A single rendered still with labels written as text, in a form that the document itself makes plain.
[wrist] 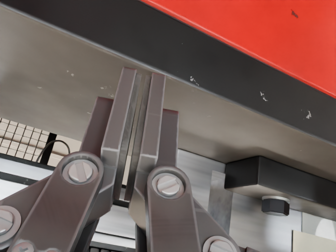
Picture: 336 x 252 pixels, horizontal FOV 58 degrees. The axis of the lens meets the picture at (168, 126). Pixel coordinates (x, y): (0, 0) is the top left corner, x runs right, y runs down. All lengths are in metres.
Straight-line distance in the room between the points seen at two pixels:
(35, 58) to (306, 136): 0.20
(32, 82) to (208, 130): 0.14
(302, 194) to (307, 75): 0.12
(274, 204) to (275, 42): 0.16
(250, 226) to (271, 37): 0.20
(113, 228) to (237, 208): 0.27
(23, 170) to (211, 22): 0.41
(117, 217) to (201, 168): 0.27
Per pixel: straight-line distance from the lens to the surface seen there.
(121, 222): 0.57
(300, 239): 0.41
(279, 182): 0.32
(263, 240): 0.37
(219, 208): 0.36
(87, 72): 0.21
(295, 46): 0.28
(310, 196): 0.35
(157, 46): 0.20
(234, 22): 0.24
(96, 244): 0.70
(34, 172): 0.54
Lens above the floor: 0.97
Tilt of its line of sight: 21 degrees down
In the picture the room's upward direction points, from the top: 169 degrees counter-clockwise
